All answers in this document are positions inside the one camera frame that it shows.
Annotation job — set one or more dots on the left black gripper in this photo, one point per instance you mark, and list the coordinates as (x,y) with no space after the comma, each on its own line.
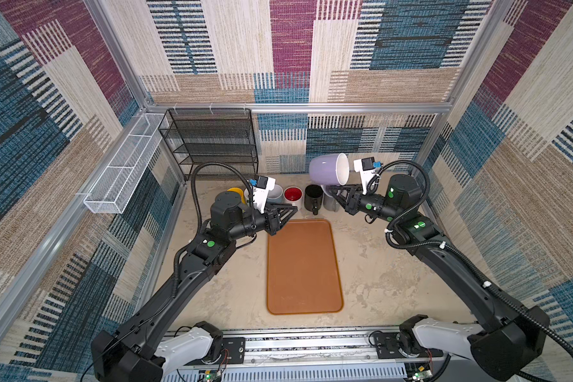
(272,212)

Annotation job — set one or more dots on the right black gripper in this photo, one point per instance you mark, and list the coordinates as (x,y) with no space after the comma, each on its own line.
(350,201)

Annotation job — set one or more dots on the grey mug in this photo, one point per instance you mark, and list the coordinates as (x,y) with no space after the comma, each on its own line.
(329,202)

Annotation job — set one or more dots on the teal blue mug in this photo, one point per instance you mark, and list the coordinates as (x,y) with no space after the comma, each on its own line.
(275,195)

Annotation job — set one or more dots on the white mug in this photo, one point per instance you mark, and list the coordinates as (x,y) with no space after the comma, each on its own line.
(293,195)

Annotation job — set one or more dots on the purple mug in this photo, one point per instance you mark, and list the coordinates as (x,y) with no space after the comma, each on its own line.
(330,170)

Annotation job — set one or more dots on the black mug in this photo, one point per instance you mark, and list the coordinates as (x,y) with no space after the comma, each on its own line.
(313,198)

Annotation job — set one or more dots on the yellow mug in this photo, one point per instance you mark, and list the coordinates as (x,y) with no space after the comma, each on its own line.
(238,191)

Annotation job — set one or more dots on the brown plastic tray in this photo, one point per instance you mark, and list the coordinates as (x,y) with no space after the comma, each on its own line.
(303,276)

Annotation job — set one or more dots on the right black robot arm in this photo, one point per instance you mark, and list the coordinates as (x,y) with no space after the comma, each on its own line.
(506,336)

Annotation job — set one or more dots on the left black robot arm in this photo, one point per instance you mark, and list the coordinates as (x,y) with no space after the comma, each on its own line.
(137,350)

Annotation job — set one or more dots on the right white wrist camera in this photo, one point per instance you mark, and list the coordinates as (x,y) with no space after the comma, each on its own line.
(368,169)

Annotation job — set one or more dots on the black wire shelf rack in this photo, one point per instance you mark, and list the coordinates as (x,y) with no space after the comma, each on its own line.
(195,136)

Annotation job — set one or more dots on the aluminium mounting rail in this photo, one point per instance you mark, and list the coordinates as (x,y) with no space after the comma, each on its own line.
(322,354)

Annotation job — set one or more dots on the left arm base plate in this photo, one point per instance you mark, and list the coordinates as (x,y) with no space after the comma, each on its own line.
(228,350)

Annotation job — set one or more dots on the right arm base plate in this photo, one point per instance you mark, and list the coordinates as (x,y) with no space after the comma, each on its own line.
(388,346)

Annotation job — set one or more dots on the white wire mesh basket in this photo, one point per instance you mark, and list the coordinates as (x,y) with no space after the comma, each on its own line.
(118,181)

